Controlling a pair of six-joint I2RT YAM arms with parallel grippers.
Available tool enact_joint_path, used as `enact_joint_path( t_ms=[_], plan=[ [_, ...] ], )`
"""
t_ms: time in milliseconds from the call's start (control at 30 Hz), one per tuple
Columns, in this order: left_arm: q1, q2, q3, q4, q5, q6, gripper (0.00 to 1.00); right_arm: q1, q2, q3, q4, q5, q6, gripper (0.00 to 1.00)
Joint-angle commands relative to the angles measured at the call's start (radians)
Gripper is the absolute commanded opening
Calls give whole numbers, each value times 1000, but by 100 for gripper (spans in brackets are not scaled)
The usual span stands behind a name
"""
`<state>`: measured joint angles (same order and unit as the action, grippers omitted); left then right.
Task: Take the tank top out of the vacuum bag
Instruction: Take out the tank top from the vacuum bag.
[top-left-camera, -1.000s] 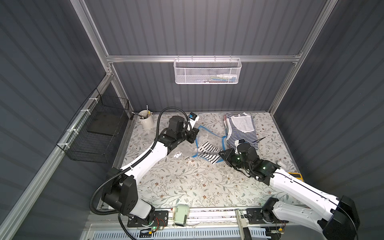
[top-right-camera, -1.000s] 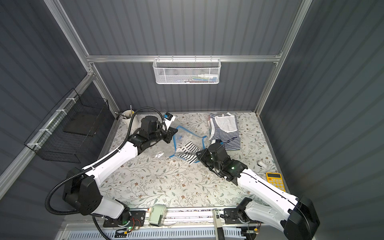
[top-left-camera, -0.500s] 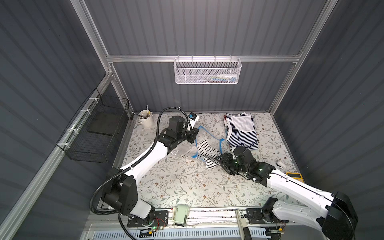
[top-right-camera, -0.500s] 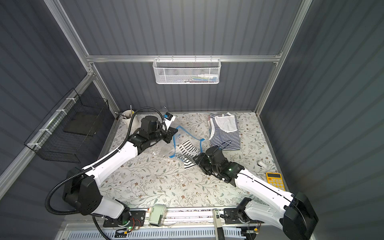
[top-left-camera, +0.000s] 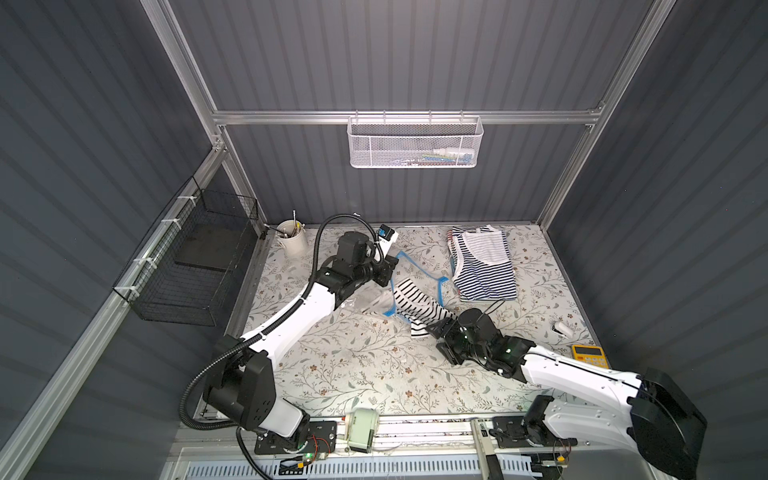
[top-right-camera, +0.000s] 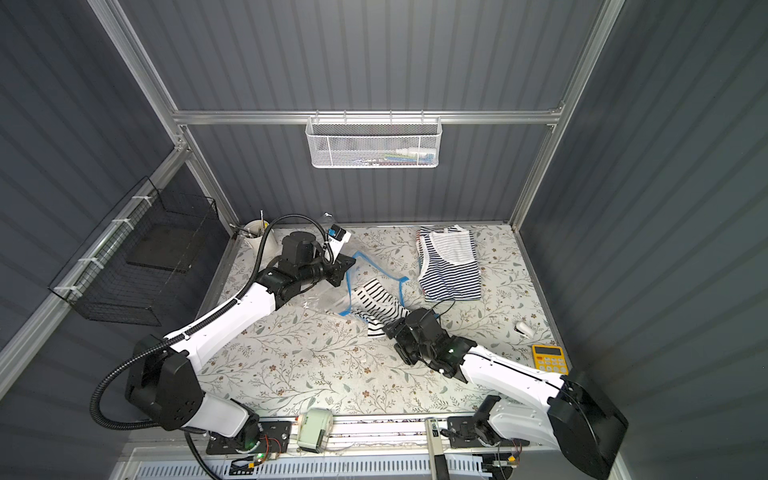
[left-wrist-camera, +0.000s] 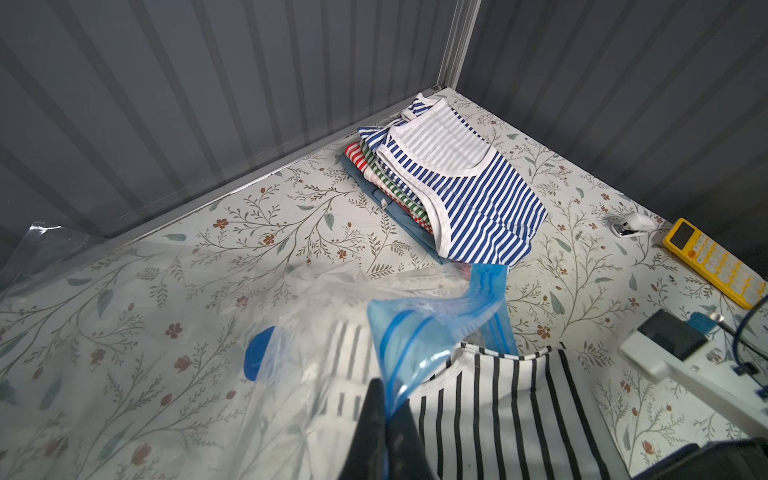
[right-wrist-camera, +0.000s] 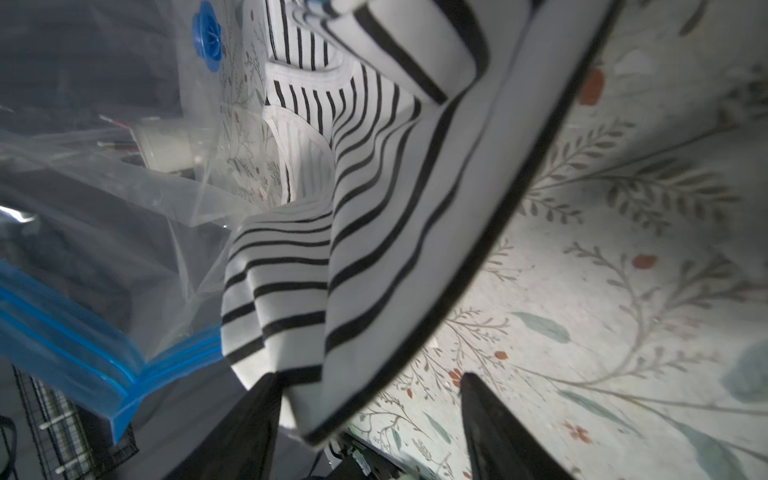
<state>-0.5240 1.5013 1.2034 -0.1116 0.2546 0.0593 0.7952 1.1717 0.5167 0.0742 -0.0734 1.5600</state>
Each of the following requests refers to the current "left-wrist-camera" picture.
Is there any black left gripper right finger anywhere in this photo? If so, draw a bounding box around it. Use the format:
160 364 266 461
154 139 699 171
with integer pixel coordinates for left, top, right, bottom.
385 407 434 480

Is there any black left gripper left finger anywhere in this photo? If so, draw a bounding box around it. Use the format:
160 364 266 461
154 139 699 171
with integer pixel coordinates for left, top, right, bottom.
339 379 387 480

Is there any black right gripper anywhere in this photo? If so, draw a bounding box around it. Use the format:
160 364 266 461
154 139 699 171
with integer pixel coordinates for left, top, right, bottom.
635 438 767 480

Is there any black white striped garment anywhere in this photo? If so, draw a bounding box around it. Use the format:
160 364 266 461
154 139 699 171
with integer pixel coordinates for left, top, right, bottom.
299 322 629 479

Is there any blue white striped garment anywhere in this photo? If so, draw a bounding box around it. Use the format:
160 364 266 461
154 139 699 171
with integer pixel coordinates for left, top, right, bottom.
358 95 547 266

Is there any clear vacuum bag blue zip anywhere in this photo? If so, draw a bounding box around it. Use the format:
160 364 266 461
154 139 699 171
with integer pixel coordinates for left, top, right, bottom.
1 223 517 479

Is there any blue tank top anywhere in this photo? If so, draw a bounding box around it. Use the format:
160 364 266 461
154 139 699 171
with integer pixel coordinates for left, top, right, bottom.
341 155 450 264

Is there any green white striped garment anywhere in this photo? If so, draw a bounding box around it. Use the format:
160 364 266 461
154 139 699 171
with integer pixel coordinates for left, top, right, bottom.
360 140 433 233

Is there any blue vacuum valve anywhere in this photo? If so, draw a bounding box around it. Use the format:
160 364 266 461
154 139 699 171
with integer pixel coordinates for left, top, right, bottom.
243 326 275 381

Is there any yellow calculator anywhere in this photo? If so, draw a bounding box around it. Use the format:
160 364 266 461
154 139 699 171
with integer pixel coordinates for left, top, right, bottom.
663 218 767 310

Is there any white stapler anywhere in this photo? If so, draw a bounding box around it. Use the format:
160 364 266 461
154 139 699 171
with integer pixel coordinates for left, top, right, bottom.
608 212 657 238

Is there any black camera cable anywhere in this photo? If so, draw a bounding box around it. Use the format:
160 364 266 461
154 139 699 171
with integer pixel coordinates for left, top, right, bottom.
710 293 768 376

